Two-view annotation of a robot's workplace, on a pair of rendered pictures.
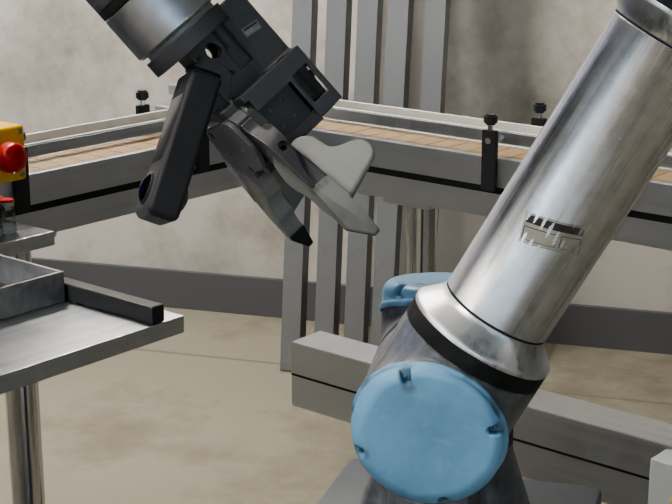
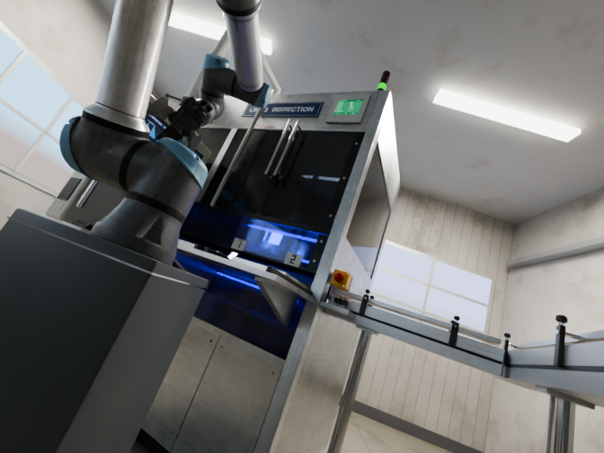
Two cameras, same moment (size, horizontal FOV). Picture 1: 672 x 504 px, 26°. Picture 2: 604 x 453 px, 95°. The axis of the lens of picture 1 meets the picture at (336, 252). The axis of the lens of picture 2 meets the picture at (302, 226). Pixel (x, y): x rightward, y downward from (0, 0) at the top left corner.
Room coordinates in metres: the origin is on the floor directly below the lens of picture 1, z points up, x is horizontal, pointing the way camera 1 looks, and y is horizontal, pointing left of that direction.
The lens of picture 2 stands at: (1.36, -0.70, 0.79)
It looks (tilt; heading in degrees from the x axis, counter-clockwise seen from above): 17 degrees up; 79
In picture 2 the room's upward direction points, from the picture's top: 21 degrees clockwise
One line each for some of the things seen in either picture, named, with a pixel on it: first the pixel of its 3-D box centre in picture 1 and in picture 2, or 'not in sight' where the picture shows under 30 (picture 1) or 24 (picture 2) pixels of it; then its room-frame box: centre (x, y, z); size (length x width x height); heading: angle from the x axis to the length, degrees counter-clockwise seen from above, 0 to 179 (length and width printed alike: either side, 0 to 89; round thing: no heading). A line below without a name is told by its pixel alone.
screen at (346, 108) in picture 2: not in sight; (348, 108); (1.62, 0.59, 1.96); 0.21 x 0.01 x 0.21; 140
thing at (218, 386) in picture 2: not in sight; (190, 329); (1.31, 1.51, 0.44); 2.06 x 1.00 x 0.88; 140
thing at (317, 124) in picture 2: not in sight; (252, 195); (1.31, 1.51, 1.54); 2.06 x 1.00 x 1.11; 140
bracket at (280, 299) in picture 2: not in sight; (273, 304); (1.59, 0.41, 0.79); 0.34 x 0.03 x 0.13; 50
